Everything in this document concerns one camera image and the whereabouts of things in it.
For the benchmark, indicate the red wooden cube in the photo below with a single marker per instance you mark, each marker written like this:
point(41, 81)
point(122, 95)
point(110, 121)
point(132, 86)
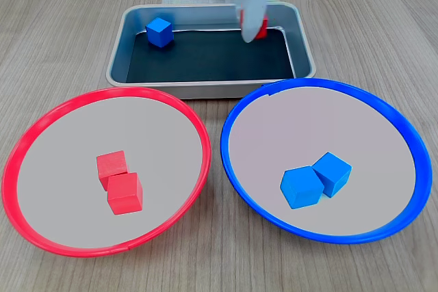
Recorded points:
point(125, 194)
point(263, 28)
point(111, 163)

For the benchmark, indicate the blue wooden cube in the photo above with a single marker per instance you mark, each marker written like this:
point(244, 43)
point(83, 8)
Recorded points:
point(299, 189)
point(159, 32)
point(333, 169)

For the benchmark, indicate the black tray liner mat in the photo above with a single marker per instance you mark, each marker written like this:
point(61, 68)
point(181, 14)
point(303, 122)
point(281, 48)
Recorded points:
point(205, 59)

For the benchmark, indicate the silver metal tray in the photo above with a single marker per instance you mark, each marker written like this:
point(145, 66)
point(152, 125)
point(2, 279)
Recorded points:
point(154, 15)

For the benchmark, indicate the blue rimmed round dish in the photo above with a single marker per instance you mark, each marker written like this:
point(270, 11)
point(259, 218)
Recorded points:
point(342, 128)

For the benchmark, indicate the red rimmed round dish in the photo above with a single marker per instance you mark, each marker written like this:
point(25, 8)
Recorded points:
point(68, 186)

